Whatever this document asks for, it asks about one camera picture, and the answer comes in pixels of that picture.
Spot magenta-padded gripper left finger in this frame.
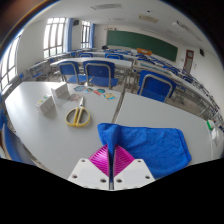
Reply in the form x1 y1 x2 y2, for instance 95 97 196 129
67 143 112 191

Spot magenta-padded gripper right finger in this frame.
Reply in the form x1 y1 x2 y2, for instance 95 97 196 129
112 144 156 191

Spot blue towel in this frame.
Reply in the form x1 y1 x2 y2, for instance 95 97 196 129
97 122 193 180

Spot colourful sticker sheets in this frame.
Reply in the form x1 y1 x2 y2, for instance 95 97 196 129
68 85 118 103

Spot white box with green print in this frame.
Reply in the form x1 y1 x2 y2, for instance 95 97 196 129
34 94 56 116

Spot plain white box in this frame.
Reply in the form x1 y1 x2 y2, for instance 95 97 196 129
50 82 70 100

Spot group of blue chairs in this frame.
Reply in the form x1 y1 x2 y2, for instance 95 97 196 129
56 49 222 105

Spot group of grey desks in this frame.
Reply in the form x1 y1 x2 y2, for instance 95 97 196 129
28 46 224 134

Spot orange lectern box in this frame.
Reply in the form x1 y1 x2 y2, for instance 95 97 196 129
136 48 153 56

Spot red door with window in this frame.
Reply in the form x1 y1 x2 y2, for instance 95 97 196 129
183 49 195 75

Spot green chalkboard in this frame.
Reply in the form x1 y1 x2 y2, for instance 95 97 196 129
106 30 179 62

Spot blue curtain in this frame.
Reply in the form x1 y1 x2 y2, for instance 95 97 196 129
89 23 96 49
66 17 75 53

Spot narrow multi-pane window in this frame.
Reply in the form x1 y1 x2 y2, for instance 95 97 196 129
80 20 92 50

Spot large multi-pane window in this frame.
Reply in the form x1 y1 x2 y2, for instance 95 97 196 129
43 17 67 59

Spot group of ceiling lights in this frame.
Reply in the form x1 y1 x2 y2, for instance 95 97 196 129
90 3 202 42

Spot yellow-handled scissors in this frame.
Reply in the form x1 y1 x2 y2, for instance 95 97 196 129
64 96 92 128

